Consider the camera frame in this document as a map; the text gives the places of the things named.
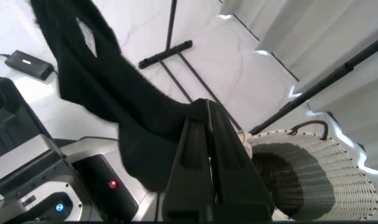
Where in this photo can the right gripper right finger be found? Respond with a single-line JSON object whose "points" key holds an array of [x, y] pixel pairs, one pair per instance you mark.
{"points": [[235, 180]]}

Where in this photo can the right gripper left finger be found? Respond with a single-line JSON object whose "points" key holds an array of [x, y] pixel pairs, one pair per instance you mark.
{"points": [[189, 174]]}

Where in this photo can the black garment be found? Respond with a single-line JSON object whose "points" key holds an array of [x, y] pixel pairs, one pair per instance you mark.
{"points": [[114, 87]]}

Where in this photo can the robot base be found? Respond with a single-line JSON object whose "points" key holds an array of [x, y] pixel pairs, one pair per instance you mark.
{"points": [[27, 155]]}

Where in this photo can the white laundry basket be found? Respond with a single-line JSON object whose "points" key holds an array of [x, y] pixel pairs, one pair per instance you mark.
{"points": [[338, 174]]}

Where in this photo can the black clothes rack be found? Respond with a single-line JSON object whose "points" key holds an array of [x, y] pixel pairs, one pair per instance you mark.
{"points": [[164, 55]]}

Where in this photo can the cream printed garment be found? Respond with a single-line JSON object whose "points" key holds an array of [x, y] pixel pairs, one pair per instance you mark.
{"points": [[246, 141]]}

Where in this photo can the white curtain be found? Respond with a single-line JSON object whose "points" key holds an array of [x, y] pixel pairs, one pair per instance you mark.
{"points": [[332, 37]]}

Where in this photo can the black power adapter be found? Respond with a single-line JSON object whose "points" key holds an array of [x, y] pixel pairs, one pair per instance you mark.
{"points": [[29, 64]]}

